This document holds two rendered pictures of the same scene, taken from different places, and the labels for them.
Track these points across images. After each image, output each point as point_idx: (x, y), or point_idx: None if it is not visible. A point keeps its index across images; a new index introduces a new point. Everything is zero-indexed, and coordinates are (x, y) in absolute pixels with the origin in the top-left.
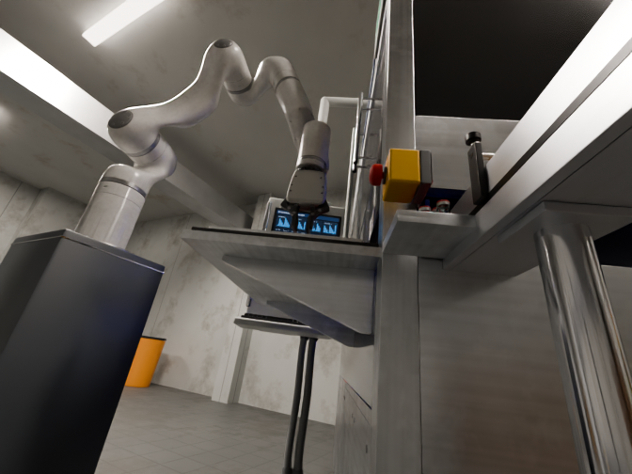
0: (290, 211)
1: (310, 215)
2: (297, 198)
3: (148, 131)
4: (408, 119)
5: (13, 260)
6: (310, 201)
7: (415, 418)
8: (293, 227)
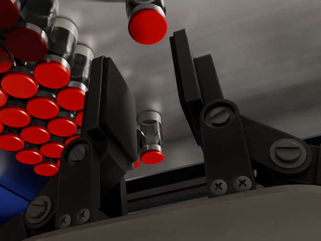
0: (262, 128)
1: (88, 133)
2: (222, 229)
3: None
4: None
5: None
6: (78, 235)
7: None
8: (177, 31)
